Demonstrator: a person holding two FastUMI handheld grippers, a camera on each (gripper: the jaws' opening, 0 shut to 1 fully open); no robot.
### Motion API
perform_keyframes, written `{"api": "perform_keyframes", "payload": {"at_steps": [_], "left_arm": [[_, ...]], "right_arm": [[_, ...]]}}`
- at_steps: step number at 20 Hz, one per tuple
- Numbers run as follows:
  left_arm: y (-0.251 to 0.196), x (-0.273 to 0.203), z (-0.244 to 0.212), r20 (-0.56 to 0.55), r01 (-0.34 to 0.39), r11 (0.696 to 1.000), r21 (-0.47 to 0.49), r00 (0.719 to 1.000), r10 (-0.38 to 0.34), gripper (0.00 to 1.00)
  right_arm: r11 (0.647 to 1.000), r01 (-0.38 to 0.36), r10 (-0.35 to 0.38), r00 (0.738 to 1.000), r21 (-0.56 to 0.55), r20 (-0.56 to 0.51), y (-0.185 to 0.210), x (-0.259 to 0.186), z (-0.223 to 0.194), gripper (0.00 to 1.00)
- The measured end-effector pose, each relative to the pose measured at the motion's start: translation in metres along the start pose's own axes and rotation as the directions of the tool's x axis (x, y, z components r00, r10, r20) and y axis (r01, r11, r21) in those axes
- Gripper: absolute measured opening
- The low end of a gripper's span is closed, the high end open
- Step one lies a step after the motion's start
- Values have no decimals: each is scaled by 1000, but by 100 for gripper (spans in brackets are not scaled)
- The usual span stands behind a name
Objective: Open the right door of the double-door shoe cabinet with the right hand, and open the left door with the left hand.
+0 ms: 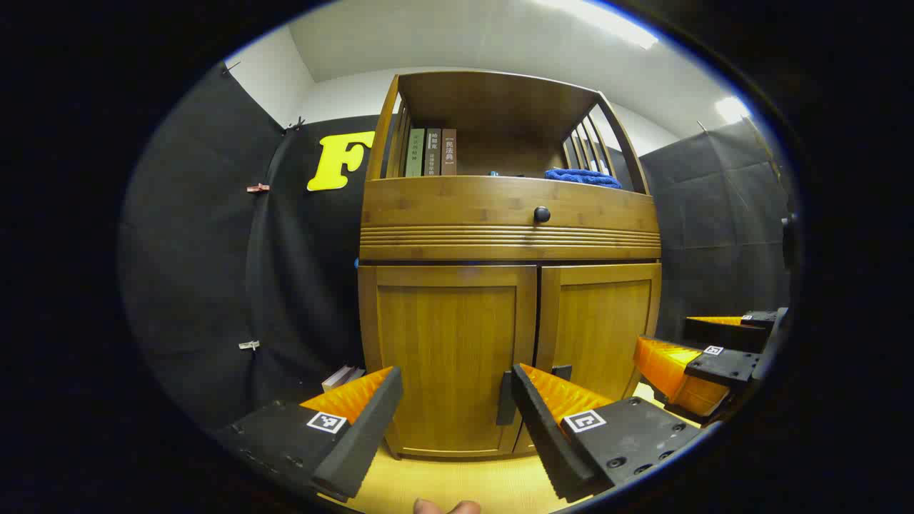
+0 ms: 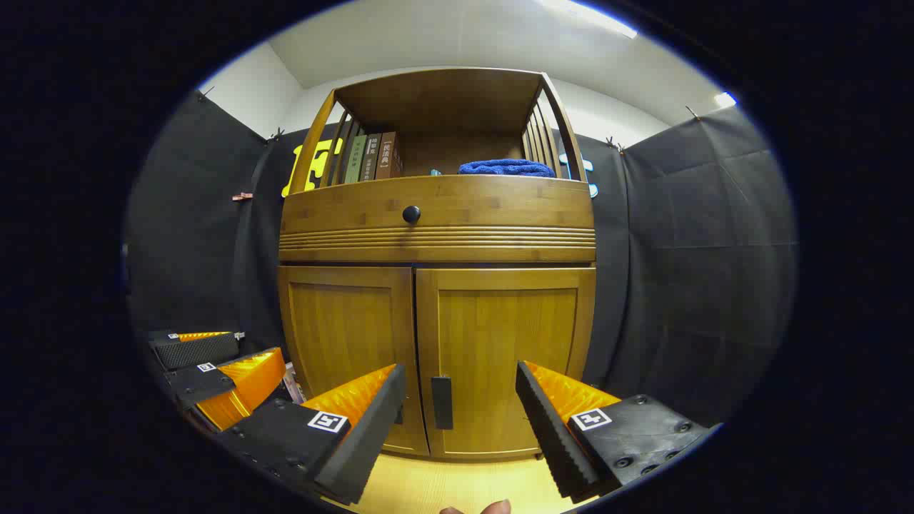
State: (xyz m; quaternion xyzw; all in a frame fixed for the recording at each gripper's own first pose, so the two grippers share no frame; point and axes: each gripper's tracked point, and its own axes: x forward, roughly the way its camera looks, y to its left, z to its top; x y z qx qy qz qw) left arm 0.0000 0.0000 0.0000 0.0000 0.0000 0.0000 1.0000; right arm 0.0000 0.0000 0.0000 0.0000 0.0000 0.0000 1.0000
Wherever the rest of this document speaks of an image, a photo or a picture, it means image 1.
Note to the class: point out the blue folded towel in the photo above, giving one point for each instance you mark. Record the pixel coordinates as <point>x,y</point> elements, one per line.
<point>582,178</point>

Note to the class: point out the wooden shoe cabinet door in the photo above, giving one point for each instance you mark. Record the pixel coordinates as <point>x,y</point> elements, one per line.
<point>450,350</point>
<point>600,321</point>

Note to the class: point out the black round drawer knob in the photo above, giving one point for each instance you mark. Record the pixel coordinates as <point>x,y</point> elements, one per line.
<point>542,214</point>

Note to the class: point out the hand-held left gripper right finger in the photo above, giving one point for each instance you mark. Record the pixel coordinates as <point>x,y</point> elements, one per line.
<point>543,435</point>

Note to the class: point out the green book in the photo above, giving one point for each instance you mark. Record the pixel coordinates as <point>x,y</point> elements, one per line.
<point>415,153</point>

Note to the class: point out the long ceiling light panel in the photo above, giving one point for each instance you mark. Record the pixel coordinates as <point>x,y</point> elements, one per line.
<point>607,20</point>

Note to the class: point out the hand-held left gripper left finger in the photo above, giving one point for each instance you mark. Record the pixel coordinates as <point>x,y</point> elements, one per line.
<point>368,435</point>

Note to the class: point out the black backdrop cloth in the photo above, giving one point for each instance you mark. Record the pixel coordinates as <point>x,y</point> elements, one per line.
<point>200,250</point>

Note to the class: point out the wooden double-door shoe cabinet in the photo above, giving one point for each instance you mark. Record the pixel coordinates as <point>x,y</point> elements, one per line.
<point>500,150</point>

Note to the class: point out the dark grey book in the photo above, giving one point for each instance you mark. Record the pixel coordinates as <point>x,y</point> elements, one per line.
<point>433,153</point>

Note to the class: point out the small ceiling light panel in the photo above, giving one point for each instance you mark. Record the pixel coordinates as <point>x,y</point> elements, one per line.
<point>732,109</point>

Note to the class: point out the pale book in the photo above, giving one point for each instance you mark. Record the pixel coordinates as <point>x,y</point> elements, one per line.
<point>337,378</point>

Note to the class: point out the wooden cabinet drawer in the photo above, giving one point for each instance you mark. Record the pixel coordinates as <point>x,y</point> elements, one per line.
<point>464,203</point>

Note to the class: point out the brown book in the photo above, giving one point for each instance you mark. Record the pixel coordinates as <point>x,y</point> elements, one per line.
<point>448,152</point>

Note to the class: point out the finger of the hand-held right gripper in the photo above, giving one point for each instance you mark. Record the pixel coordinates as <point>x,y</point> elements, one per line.
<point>725,365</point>
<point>721,332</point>

